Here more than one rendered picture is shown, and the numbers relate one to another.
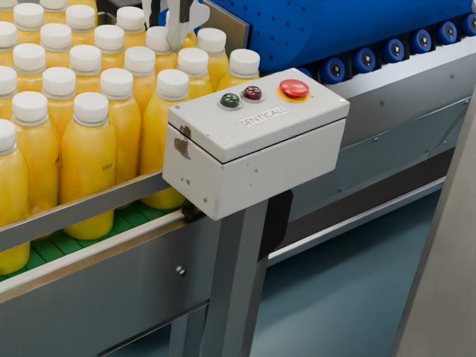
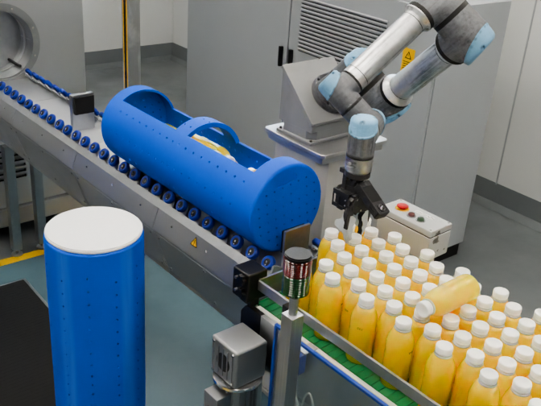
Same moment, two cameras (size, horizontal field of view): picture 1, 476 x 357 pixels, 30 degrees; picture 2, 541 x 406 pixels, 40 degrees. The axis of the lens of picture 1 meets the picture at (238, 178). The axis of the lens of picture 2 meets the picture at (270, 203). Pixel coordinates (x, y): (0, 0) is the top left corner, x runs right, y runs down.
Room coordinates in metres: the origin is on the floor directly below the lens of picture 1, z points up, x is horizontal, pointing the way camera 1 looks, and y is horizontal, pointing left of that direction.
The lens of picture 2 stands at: (1.19, 2.00, 2.06)
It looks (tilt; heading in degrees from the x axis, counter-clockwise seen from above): 26 degrees down; 274
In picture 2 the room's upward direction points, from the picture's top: 4 degrees clockwise
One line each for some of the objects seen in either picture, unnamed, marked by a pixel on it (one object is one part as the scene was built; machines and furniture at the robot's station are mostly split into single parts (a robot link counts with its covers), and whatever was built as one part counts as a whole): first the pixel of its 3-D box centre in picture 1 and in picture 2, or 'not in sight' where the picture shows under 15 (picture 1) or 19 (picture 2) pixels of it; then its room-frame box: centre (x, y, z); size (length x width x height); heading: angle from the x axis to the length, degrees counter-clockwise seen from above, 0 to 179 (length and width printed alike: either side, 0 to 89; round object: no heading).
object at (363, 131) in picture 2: not in sight; (362, 136); (1.09, 0.11, 1.37); 0.09 x 0.08 x 0.11; 77
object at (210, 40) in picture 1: (211, 40); not in sight; (1.09, 0.06, 1.07); 0.04 x 0.04 x 0.02
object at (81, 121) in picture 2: not in sight; (83, 111); (2.21, -0.87, 1.00); 0.10 x 0.04 x 0.15; 46
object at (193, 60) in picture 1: (193, 60); (371, 232); (1.03, 0.08, 1.07); 0.04 x 0.04 x 0.02
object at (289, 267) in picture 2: not in sight; (297, 264); (1.22, 0.58, 1.23); 0.06 x 0.06 x 0.04
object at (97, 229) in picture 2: not in sight; (93, 229); (1.82, 0.16, 1.03); 0.28 x 0.28 x 0.01
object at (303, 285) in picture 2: not in sight; (295, 282); (1.22, 0.58, 1.18); 0.06 x 0.06 x 0.05
